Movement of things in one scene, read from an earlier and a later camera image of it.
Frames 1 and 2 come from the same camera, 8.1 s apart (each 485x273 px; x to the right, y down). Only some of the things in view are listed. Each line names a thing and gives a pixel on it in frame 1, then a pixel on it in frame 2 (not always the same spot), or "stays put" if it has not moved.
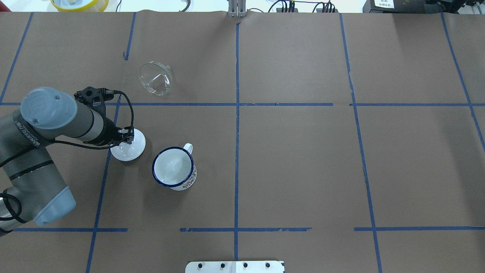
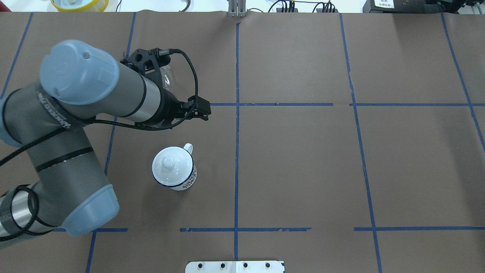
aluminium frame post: x=237 y=8 stays put
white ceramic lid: x=126 y=152 to x=172 y=165
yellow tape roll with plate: x=80 y=5 stays put
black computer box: x=404 y=6 stays put
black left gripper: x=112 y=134 to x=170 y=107
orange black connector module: x=279 y=10 stays put
